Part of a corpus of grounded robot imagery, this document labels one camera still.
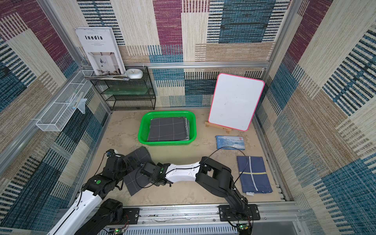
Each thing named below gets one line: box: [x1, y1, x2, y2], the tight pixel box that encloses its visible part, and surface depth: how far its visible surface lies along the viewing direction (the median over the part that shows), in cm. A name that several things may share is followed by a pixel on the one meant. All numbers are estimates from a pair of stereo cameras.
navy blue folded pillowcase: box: [236, 155, 274, 194], surface depth 88 cm
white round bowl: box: [125, 68, 144, 79], surface depth 91 cm
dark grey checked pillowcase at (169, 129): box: [147, 116, 190, 142], surface depth 104 cm
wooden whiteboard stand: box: [204, 120, 233, 134], surface depth 104 cm
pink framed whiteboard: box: [208, 72, 265, 132], surface depth 95 cm
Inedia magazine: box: [74, 26, 127, 76], surface depth 81 cm
